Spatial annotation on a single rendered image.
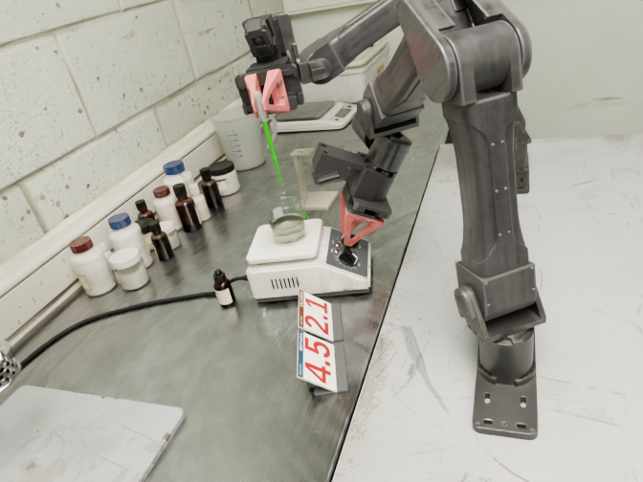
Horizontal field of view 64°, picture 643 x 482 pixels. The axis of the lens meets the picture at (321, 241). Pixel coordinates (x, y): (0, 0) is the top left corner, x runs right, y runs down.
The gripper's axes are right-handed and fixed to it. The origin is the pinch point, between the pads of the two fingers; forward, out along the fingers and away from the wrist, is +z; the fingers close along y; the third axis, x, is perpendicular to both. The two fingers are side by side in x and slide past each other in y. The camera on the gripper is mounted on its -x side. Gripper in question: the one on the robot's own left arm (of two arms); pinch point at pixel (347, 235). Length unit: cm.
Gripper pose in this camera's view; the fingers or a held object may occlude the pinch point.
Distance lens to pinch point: 90.1
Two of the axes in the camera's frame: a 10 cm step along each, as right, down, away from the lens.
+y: 1.1, 5.7, -8.1
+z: -3.5, 7.9, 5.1
